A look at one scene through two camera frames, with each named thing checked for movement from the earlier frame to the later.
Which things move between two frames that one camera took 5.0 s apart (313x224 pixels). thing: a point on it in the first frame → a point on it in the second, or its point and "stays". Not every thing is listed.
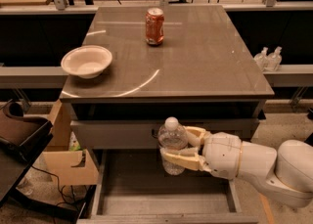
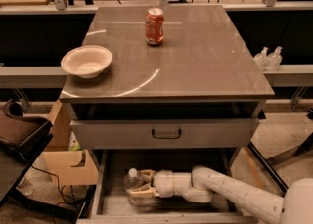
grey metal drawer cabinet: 185,62 stays
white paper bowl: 87,62 stays
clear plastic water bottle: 172,136 → 132,182
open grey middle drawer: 132,187 stays
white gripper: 222,155 → 163,182
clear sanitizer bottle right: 274,60 stays
